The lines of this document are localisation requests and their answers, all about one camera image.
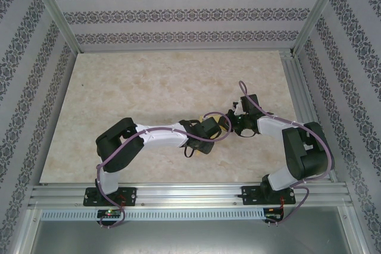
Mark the aluminium side rail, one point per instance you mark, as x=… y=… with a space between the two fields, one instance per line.
x=306 y=111

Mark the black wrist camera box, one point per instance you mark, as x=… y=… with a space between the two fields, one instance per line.
x=209 y=127
x=251 y=103

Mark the right controller board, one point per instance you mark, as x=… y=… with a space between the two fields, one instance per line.
x=274 y=213

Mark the pale yellow paper sheet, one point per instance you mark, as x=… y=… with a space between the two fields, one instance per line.
x=222 y=125

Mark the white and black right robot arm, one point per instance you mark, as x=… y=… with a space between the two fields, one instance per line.
x=271 y=127

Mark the left controller board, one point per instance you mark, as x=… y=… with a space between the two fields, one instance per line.
x=110 y=213

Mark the controller board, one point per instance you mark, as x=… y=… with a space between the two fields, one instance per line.
x=274 y=213
x=110 y=213

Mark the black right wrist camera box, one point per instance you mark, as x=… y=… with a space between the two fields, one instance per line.
x=251 y=103

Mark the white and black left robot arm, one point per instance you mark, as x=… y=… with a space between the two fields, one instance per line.
x=160 y=138

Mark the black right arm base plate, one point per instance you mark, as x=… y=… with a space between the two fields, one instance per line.
x=248 y=196

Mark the aluminium mounting rail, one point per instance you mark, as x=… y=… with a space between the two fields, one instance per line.
x=190 y=194

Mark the aluminium frame post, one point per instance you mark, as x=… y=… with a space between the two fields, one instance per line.
x=56 y=13
x=318 y=13

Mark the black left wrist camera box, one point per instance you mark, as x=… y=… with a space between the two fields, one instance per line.
x=209 y=127

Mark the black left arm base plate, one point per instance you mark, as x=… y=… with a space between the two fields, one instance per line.
x=131 y=196

